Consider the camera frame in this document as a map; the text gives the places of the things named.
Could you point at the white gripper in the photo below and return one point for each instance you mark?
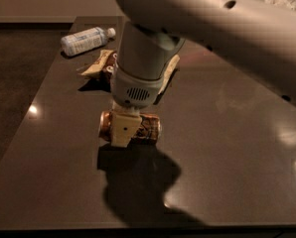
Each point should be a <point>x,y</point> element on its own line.
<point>134,89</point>

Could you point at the orange soda can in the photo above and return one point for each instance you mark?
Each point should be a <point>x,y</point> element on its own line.
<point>148,133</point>

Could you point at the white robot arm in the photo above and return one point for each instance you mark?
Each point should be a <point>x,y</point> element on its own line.
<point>254,36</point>

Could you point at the brown chip bag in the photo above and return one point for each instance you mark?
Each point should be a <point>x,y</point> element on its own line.
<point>99,73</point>

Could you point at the clear plastic water bottle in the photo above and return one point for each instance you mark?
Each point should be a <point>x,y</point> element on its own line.
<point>86,40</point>

